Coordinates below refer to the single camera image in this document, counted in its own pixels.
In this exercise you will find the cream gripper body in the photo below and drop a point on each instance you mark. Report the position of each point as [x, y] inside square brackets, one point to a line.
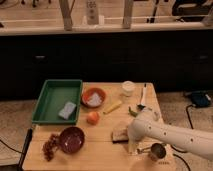
[132, 146]

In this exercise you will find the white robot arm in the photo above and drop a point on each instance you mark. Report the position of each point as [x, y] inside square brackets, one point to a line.
[147, 124]

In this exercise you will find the orange bowl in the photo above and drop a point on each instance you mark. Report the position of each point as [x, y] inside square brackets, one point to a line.
[87, 93]

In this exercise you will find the purple bowl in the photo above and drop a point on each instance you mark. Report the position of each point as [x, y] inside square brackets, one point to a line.
[71, 140]

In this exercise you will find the metal measuring cup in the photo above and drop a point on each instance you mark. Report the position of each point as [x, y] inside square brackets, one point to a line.
[155, 152]

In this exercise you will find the green chili pepper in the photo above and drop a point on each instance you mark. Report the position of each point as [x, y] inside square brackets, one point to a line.
[132, 113]

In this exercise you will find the orange tomato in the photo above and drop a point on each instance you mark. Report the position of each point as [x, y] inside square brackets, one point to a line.
[93, 118]

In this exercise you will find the white crumpled cloth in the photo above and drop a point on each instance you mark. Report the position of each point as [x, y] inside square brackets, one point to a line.
[94, 100]

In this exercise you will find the white plastic cup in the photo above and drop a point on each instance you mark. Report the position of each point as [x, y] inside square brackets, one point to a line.
[128, 88]

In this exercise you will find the blue sponge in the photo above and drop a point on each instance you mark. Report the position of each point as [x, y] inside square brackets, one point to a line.
[67, 110]

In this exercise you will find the dark blue floor device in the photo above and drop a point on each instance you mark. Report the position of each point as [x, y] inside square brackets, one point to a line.
[199, 99]

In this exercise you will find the bunch of red grapes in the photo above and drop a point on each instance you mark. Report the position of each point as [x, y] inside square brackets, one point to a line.
[49, 147]

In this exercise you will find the green plastic tray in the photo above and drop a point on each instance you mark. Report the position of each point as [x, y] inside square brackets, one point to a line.
[54, 95]

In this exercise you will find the white handled spoon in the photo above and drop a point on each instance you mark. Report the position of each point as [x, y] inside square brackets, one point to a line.
[142, 103]

